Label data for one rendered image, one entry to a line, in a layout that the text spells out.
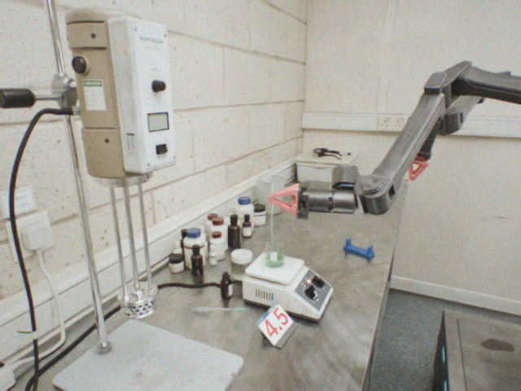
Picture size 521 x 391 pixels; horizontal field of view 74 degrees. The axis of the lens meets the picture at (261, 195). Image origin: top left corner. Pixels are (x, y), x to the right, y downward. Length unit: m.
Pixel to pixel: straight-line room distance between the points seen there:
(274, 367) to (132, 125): 0.51
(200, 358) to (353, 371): 0.30
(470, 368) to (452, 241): 1.07
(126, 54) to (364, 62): 1.87
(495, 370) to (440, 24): 1.64
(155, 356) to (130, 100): 0.50
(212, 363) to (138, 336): 0.19
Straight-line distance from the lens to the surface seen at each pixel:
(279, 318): 0.83
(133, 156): 0.51
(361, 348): 0.81
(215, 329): 0.84
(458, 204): 2.33
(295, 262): 0.91
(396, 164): 0.86
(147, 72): 0.51
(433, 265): 2.46
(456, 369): 1.47
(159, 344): 0.81
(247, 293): 0.89
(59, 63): 0.66
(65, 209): 0.91
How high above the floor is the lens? 1.26
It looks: 17 degrees down
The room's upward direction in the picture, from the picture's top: straight up
